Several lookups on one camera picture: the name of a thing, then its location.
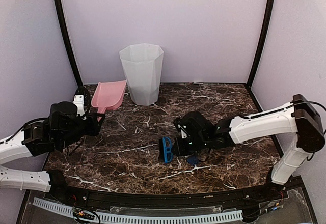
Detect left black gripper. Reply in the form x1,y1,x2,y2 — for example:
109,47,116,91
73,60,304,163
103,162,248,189
59,113,104,149

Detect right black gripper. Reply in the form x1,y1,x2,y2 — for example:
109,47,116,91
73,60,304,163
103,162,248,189
171,135,209,157

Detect dark blue scrap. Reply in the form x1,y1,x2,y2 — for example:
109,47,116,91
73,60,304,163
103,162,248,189
186,155,199,166

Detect pink plastic dustpan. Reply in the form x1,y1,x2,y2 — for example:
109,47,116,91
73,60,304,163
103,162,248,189
91,80,127,114

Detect blue hand brush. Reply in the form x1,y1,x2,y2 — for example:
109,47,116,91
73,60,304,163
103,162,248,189
158,137,174,163

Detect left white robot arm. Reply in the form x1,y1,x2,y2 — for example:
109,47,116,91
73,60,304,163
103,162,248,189
1,101,105,202

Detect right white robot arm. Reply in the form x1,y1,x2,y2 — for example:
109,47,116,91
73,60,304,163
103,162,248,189
172,94,325,201

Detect translucent white waste bin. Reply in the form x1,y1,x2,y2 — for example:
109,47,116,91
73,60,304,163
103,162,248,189
119,43,164,106

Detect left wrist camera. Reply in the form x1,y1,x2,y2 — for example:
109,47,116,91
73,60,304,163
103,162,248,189
73,86,91,120

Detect black front table rail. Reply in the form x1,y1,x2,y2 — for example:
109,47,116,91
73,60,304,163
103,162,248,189
47,185,273,209

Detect white slotted cable duct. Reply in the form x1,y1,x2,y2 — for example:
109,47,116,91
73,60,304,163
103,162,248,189
33,197,243,223

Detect left black frame post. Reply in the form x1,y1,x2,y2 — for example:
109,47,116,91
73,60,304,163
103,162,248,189
54,0,83,87

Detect black frame post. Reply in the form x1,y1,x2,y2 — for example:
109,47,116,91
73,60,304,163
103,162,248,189
246,0,274,90
54,0,83,87

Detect right black frame post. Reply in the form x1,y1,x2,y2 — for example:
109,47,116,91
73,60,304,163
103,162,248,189
246,0,274,90

